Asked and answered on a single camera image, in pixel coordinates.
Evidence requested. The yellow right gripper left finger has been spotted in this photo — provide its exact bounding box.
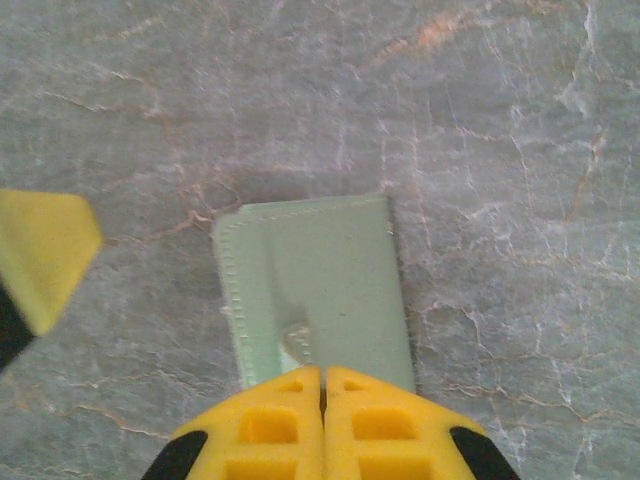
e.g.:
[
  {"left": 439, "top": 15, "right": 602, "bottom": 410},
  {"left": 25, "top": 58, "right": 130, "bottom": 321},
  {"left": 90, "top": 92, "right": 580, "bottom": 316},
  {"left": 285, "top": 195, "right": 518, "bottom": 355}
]
[{"left": 142, "top": 365, "right": 326, "bottom": 480}]

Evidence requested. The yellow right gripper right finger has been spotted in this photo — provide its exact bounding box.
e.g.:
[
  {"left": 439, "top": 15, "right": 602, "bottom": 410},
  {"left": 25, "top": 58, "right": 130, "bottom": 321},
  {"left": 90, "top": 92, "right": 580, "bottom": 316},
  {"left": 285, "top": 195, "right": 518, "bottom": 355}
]
[{"left": 322, "top": 365, "right": 521, "bottom": 480}]

